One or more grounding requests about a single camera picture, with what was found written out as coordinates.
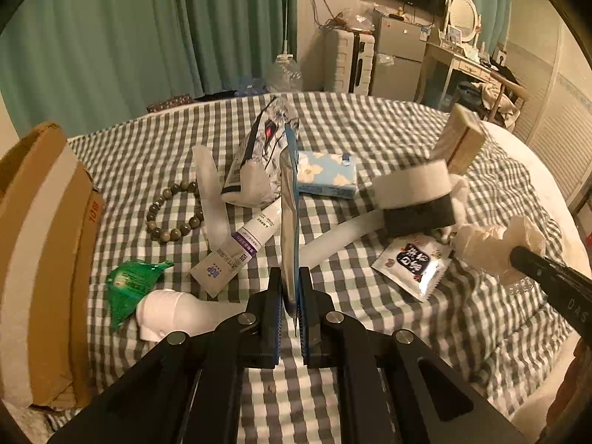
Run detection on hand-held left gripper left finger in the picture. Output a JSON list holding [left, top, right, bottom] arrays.
[[46, 266, 285, 444]]

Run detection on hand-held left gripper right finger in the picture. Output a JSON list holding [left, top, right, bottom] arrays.
[[300, 266, 528, 444]]

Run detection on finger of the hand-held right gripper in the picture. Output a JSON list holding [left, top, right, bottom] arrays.
[[509, 246, 562, 299]]

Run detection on blue foil packet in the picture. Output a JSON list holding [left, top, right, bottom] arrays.
[[279, 122, 302, 336]]

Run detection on black and white sponge block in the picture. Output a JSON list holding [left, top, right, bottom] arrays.
[[372, 159, 457, 242]]

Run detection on green snack packet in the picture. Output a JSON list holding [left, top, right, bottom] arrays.
[[106, 259, 175, 332]]

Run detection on brown cardboard box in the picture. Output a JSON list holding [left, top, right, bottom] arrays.
[[0, 121, 106, 410]]

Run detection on white and purple tube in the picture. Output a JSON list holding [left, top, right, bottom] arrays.
[[189, 199, 284, 299]]

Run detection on white mattress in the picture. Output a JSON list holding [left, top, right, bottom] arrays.
[[478, 122, 587, 260]]

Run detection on white sachet with black print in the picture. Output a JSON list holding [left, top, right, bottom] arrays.
[[370, 235, 453, 304]]

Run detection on white plastic strip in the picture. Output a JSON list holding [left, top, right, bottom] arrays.
[[192, 145, 233, 251]]

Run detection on white louvred wardrobe door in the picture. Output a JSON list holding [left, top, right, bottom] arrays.
[[522, 71, 592, 204]]

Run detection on blue floral tissue pack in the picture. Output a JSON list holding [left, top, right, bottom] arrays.
[[295, 150, 360, 201]]

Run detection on pile of clothes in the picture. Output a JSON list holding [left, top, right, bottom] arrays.
[[455, 80, 522, 131]]

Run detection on black and white patterned bag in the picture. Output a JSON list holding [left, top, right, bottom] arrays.
[[221, 96, 302, 209]]

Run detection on grey checkered bed sheet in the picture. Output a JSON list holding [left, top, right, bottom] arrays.
[[46, 90, 579, 431]]

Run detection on white dressing table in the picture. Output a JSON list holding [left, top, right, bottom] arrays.
[[413, 41, 512, 112]]

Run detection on blue plastic bag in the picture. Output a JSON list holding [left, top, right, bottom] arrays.
[[236, 78, 270, 98]]

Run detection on large clear water bottle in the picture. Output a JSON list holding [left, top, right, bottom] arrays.
[[267, 53, 305, 94]]

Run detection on small grey fridge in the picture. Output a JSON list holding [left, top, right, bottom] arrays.
[[370, 11, 438, 101]]

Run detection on oval table mirror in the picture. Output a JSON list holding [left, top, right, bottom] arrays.
[[448, 0, 482, 45]]

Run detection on white suitcase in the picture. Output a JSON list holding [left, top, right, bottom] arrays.
[[323, 27, 376, 96]]

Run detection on clear plastic bags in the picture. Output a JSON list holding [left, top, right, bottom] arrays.
[[341, 6, 386, 34]]

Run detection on green bead bracelet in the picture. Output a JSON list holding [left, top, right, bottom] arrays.
[[145, 182, 205, 242]]

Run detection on hanging wall cable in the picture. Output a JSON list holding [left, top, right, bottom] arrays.
[[309, 0, 336, 26]]

